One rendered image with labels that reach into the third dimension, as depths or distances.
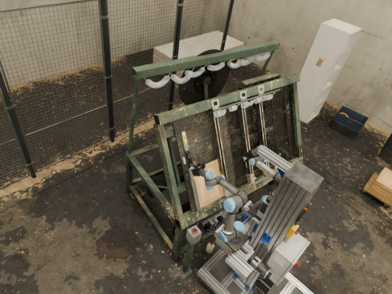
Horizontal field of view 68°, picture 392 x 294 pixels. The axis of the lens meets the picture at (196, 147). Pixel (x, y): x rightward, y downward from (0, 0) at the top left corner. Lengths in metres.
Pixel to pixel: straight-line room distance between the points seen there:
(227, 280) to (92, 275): 1.63
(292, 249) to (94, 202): 2.85
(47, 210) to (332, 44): 5.65
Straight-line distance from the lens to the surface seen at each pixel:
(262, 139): 3.88
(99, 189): 4.76
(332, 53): 6.44
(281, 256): 3.02
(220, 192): 3.59
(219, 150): 3.38
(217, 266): 3.92
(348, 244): 5.15
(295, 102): 4.34
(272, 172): 3.05
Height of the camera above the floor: 3.66
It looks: 42 degrees down
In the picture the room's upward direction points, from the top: 11 degrees clockwise
